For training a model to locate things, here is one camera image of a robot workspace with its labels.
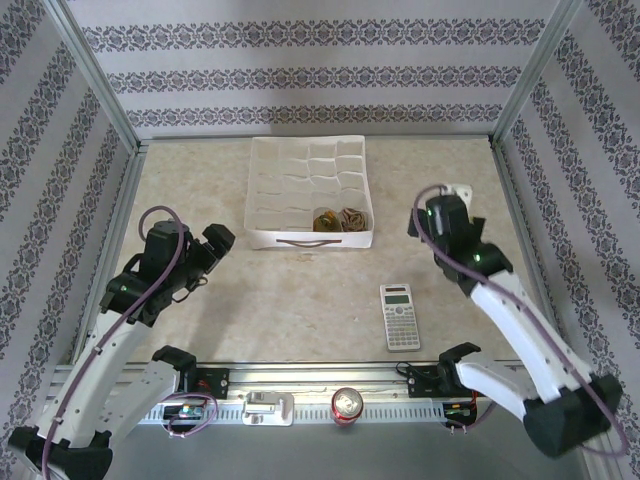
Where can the brown argyle sock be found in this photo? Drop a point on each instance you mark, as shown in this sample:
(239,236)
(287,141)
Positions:
(355,220)

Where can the green striped sock orange toe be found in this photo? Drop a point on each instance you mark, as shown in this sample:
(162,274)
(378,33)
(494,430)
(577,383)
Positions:
(326,221)

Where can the white fabric divided organizer box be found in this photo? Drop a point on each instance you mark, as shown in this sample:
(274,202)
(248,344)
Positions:
(300,175)

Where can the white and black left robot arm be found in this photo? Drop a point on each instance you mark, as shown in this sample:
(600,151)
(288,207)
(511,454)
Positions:
(85,385)

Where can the white calculator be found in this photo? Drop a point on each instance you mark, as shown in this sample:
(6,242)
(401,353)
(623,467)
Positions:
(400,317)

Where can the small circuit board with leds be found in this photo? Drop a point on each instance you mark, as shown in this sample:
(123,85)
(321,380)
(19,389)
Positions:
(184,411)
(457,410)

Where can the red soda can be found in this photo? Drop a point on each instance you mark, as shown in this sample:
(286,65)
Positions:
(347,402)

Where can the aluminium frame side rail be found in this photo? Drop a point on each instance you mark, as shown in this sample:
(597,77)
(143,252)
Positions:
(516,200)
(124,200)

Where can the aluminium frame post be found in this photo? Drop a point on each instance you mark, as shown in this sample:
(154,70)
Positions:
(540,75)
(97,75)

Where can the white plastic clamp bracket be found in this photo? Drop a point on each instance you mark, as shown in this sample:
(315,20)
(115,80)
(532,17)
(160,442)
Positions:
(267,407)

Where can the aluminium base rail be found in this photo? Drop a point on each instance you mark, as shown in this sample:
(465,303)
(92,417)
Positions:
(325,372)

